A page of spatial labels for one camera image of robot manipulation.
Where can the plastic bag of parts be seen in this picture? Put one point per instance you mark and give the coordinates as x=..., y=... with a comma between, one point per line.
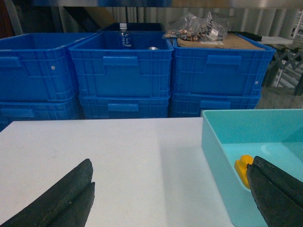
x=189, y=27

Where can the lower blue crate right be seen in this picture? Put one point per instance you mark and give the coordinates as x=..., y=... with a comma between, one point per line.
x=186, y=105

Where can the brown cardboard sheet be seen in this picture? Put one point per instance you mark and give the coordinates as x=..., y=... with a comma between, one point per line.
x=232, y=41

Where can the lower blue crate left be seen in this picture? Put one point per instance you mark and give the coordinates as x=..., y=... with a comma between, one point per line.
x=40, y=111

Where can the lower blue crate middle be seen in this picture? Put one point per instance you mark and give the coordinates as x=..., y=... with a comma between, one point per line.
x=124, y=108

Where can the expandable roller conveyor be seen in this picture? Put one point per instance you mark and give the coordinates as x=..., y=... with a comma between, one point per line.
x=286, y=67

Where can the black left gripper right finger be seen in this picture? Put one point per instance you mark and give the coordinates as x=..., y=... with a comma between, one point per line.
x=277, y=194

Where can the clear plastic water bottle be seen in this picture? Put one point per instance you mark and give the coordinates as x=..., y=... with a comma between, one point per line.
x=124, y=37

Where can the yellow toy block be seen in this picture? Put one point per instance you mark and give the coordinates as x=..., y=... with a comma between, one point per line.
x=240, y=167

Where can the blue crate far left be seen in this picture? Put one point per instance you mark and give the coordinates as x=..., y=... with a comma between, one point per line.
x=38, y=67

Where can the light blue plastic tray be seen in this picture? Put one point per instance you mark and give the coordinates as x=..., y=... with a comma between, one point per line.
x=273, y=134

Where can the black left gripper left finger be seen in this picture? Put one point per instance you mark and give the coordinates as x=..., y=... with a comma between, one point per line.
x=66, y=204

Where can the blue crate with bottle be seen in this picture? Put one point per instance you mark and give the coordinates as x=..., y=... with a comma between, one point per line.
x=105, y=70

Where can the blue crate with cardboard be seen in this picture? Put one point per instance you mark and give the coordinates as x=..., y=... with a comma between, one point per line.
x=228, y=72

